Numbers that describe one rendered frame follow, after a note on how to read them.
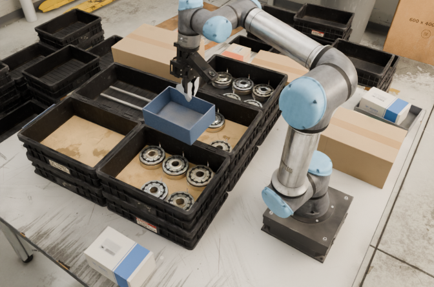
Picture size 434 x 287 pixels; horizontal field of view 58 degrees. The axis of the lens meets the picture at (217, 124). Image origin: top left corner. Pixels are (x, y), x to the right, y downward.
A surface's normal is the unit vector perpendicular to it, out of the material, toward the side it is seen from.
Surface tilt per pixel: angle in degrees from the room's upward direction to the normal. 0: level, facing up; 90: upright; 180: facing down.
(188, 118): 2
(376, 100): 0
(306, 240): 90
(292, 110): 84
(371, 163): 90
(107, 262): 0
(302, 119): 84
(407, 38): 73
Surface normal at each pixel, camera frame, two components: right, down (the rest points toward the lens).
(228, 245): 0.00, -0.75
